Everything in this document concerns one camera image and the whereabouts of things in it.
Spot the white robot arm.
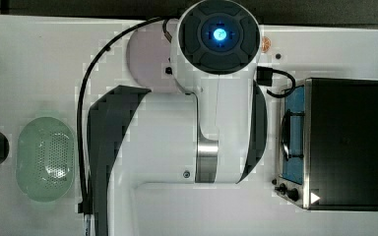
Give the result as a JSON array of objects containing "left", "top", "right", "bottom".
[{"left": 85, "top": 0, "right": 267, "bottom": 236}]

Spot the green oval strainer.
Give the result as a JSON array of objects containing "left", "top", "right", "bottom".
[{"left": 16, "top": 117, "right": 75, "bottom": 203}]

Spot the lilac plate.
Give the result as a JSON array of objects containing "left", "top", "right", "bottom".
[{"left": 127, "top": 23, "right": 179, "bottom": 93}]

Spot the orange slice toy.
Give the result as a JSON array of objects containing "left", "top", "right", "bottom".
[{"left": 262, "top": 36, "right": 272, "bottom": 53}]

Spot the black and steel toaster oven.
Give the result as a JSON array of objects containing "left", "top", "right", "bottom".
[{"left": 273, "top": 78, "right": 378, "bottom": 211}]

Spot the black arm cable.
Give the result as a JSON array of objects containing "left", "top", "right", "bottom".
[{"left": 76, "top": 16, "right": 178, "bottom": 214}]

